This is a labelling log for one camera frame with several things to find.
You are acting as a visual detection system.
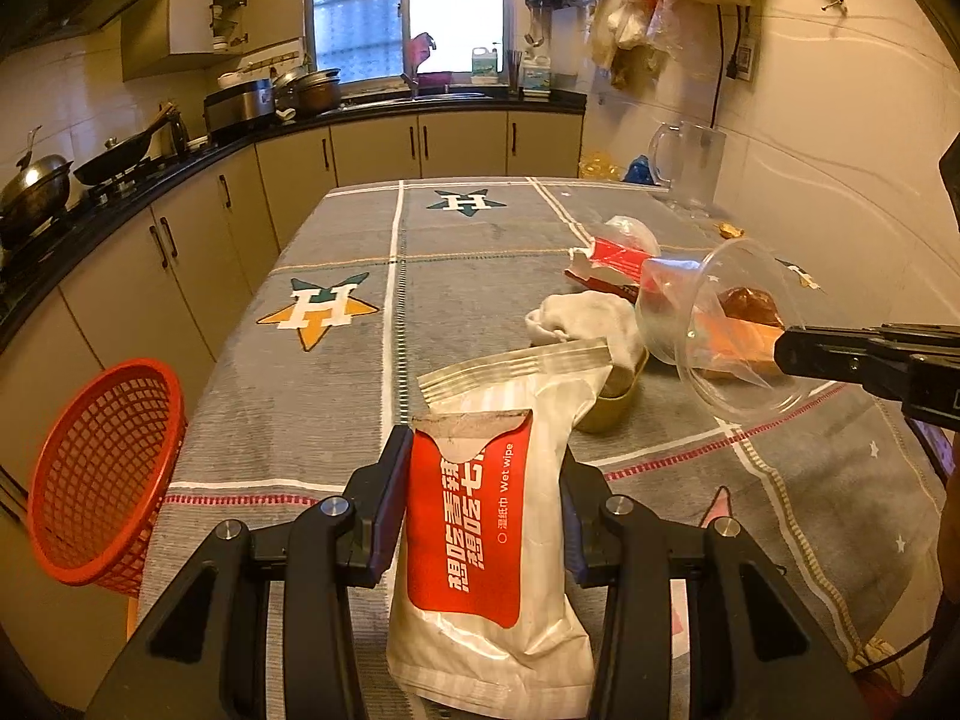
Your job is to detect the black power cable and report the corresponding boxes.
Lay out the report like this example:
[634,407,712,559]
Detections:
[711,4,751,128]

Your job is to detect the clear crumpled plastic bag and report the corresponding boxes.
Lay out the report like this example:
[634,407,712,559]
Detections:
[604,215,661,256]

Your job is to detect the open shelf with bowls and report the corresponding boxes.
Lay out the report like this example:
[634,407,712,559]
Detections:
[208,0,248,53]

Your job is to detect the stacked steel pans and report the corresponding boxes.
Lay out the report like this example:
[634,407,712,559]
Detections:
[271,64,310,117]

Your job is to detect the black kitchen countertop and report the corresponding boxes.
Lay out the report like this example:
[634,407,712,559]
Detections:
[0,86,586,346]

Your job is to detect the brown cooking pot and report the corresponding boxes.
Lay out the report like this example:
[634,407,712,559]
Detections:
[296,69,342,115]

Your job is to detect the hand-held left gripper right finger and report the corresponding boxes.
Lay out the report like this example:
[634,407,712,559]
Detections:
[559,450,871,720]

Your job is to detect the beige lower kitchen cabinets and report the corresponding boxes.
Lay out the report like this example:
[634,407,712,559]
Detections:
[0,109,586,518]

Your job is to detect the kitchen window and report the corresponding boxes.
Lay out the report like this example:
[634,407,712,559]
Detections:
[304,0,518,87]

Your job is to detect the clear plastic cup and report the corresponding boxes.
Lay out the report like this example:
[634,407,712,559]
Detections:
[634,238,822,417]

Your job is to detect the steel sink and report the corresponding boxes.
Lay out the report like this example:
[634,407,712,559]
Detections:
[341,90,488,107]

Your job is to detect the steel wok with lid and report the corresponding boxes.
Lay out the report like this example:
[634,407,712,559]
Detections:
[0,127,76,237]

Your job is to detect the grey printed tablecloth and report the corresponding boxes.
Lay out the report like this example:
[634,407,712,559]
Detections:
[139,176,950,720]

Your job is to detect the torn red carton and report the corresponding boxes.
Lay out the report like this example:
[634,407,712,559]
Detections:
[566,232,665,301]

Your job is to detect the clear glass pitcher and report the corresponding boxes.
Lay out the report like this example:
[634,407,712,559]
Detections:
[649,120,728,215]

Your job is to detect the steel rice cooker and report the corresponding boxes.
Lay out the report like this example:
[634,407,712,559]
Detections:
[204,79,275,140]

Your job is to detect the black frying wok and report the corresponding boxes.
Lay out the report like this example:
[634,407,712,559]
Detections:
[73,101,181,187]

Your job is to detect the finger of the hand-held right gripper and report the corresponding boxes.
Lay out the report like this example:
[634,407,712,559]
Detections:
[806,322,960,346]
[775,328,960,432]

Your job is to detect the white crumpled cloth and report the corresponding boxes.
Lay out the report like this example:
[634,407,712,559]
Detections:
[523,292,650,372]

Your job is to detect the white red wet wipe packet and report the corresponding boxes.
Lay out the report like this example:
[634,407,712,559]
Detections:
[386,337,612,720]

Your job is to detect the red plastic mesh basket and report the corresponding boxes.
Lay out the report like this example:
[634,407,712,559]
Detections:
[28,358,188,601]

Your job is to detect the brown bun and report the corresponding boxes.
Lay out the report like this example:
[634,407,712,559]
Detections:
[720,285,785,327]

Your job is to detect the small yellow-green dish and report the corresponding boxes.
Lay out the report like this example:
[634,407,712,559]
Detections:
[574,349,650,434]

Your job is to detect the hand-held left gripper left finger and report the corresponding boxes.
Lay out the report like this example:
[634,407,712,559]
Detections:
[86,424,413,720]

